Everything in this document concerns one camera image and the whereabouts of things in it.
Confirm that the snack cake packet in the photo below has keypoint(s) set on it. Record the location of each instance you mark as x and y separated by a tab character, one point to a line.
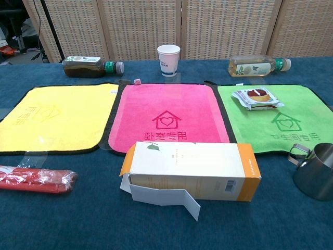
256	98

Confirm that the white paper cup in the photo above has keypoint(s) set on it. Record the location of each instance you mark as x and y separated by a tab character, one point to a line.
168	61

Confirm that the red item in plastic wrap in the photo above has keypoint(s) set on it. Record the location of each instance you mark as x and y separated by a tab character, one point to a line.
31	179

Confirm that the dark tea bottle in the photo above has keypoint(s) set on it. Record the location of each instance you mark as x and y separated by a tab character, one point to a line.
83	69

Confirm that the green towel mat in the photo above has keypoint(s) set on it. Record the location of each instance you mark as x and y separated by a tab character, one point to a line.
260	130

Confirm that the wicker folding screen panel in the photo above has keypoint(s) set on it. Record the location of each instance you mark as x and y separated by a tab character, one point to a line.
138	26
229	26
75	28
304	26

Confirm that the pale yellow tea bottle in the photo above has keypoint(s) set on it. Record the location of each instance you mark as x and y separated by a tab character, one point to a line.
249	67

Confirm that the pink towel mat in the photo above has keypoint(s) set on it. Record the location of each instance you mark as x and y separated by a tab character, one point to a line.
166	104

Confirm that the orange object on floor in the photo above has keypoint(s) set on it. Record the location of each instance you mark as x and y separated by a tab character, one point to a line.
6	50

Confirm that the black tripod stand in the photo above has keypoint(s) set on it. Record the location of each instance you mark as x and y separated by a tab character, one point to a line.
51	26

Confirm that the stainless steel mug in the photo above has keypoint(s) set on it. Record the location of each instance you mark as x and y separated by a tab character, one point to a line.
317	174

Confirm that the clear tape strip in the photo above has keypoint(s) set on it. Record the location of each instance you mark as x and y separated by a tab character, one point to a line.
33	159

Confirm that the black office chair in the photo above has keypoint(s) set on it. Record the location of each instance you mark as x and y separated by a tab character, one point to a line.
15	28

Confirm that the yellow towel mat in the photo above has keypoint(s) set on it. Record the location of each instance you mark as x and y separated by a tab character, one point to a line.
65	125

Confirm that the white and orange carton box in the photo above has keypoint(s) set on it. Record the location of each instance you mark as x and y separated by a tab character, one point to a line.
187	166

